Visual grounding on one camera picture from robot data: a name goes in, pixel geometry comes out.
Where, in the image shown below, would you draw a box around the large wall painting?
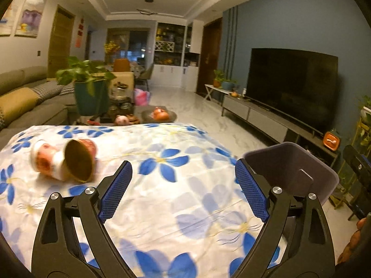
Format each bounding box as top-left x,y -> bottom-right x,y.
14,0 -> 48,38

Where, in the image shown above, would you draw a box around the blue floral tablecloth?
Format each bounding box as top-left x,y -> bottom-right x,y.
0,123 -> 288,278

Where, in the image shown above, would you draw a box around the dark coffee table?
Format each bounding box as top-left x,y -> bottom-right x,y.
66,104 -> 178,127

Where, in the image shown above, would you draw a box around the grey plastic trash bin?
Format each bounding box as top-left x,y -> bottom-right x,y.
242,142 -> 340,207

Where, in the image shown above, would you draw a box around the grey dining chair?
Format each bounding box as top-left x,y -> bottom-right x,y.
138,63 -> 155,91

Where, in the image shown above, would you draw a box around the pink bag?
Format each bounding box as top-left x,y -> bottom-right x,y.
133,89 -> 151,106

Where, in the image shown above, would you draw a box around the orange fruit on plate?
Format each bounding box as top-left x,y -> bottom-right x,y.
152,107 -> 170,121

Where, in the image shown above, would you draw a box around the orange dining chair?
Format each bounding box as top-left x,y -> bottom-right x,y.
113,58 -> 130,72

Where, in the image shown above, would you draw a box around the small potted plants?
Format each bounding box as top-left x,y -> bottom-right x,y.
213,69 -> 239,91

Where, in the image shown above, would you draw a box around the white display cabinet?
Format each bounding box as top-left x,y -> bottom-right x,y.
152,20 -> 204,89

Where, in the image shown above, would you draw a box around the yellow sofa cushion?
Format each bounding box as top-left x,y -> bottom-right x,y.
0,87 -> 40,123

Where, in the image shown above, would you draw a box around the potted plant in white pot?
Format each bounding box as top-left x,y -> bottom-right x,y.
357,94 -> 371,123

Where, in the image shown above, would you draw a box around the orange speaker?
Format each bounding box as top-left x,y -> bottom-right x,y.
323,131 -> 342,152

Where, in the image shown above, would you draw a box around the yellow flower bouquet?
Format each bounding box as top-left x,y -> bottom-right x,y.
103,42 -> 121,55

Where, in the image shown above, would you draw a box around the yellow upholstered seat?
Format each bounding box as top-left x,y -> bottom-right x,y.
107,71 -> 135,94

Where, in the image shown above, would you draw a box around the red wall decorations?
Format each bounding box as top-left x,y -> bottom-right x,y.
75,17 -> 86,49

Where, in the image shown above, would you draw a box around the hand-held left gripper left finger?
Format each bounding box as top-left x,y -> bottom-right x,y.
31,160 -> 137,278

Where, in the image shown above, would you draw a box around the white folding stand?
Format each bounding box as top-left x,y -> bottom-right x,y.
204,84 -> 233,101

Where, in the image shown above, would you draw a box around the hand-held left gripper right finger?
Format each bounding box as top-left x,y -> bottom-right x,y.
232,159 -> 337,278

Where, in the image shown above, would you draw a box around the dark brown wooden door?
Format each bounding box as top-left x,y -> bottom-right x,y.
196,17 -> 223,95

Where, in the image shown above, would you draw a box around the light wooden door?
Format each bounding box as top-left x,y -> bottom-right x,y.
47,4 -> 76,79

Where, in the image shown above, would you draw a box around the person's right forearm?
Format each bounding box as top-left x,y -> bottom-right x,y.
336,211 -> 371,267

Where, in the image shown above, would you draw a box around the grey television cabinet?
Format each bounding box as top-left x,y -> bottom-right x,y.
221,94 -> 340,169

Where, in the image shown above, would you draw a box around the patterned sofa cushion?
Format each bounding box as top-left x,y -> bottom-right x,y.
30,80 -> 64,102

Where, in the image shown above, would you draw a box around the black flat television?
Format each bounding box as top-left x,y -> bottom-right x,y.
247,47 -> 339,134

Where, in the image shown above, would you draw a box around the grey sofa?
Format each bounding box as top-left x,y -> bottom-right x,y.
0,65 -> 76,149

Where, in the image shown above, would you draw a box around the black folding chair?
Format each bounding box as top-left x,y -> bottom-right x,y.
341,144 -> 371,221

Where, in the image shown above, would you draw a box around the grey round plate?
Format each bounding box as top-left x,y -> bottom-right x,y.
140,108 -> 177,124

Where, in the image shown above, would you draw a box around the narrow wall painting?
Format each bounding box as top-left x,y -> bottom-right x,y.
0,5 -> 16,37

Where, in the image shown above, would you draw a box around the red patterned paper cup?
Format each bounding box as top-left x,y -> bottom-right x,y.
63,138 -> 97,183

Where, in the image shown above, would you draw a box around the white floral paper cup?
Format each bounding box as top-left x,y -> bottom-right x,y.
31,140 -> 68,181

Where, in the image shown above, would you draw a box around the potted plant in teal pot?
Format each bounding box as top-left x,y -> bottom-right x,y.
56,56 -> 117,117

